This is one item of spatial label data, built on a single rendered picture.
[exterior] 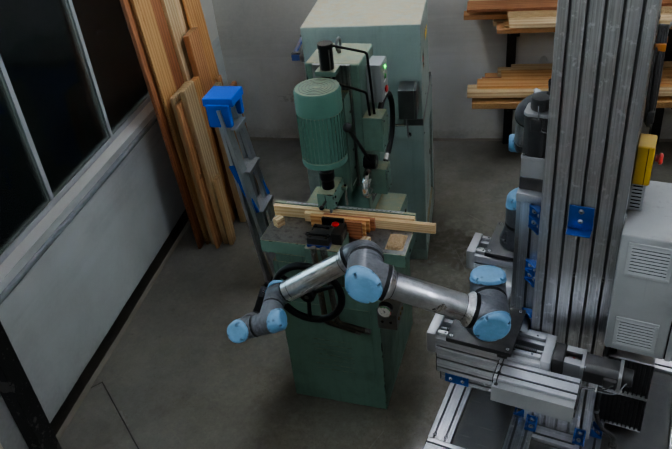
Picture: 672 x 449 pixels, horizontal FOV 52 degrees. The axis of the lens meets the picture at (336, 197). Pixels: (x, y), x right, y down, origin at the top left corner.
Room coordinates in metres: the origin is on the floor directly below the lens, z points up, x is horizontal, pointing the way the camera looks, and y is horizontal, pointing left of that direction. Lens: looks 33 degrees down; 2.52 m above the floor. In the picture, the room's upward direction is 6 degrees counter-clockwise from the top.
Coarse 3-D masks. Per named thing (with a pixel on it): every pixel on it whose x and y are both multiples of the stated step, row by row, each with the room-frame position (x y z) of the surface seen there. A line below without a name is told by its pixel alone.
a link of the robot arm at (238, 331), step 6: (240, 318) 1.75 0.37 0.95; (246, 318) 1.74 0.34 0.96; (234, 324) 1.71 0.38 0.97; (240, 324) 1.71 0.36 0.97; (246, 324) 1.72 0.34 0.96; (228, 330) 1.71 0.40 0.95; (234, 330) 1.70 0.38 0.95; (240, 330) 1.69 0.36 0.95; (246, 330) 1.70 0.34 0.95; (228, 336) 1.70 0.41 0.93; (234, 336) 1.69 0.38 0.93; (240, 336) 1.68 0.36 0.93; (246, 336) 1.69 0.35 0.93; (252, 336) 1.70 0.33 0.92; (234, 342) 1.68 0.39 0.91; (240, 342) 1.68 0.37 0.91
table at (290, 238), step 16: (272, 224) 2.36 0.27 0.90; (288, 224) 2.35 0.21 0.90; (304, 224) 2.34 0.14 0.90; (272, 240) 2.25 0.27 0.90; (288, 240) 2.24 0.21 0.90; (304, 240) 2.22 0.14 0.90; (352, 240) 2.19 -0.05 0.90; (384, 240) 2.17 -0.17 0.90; (384, 256) 2.08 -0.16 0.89; (400, 256) 2.06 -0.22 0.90
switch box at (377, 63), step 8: (376, 56) 2.62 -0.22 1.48; (384, 56) 2.61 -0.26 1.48; (376, 64) 2.53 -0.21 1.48; (376, 72) 2.53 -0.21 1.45; (384, 72) 2.57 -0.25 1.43; (368, 80) 2.54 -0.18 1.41; (376, 80) 2.53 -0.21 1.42; (368, 88) 2.54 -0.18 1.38; (376, 88) 2.53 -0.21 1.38; (384, 88) 2.56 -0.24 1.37; (368, 96) 2.54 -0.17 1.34; (376, 96) 2.53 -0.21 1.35; (384, 96) 2.55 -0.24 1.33
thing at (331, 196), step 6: (336, 180) 2.38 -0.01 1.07; (342, 180) 2.39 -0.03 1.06; (336, 186) 2.33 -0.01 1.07; (318, 192) 2.30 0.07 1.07; (324, 192) 2.30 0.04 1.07; (330, 192) 2.29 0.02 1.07; (336, 192) 2.31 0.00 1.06; (342, 192) 2.37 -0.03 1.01; (318, 198) 2.29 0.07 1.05; (324, 198) 2.28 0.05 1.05; (330, 198) 2.27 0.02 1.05; (336, 198) 2.30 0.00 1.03; (318, 204) 2.29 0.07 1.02; (330, 204) 2.27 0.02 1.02; (336, 204) 2.28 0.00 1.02
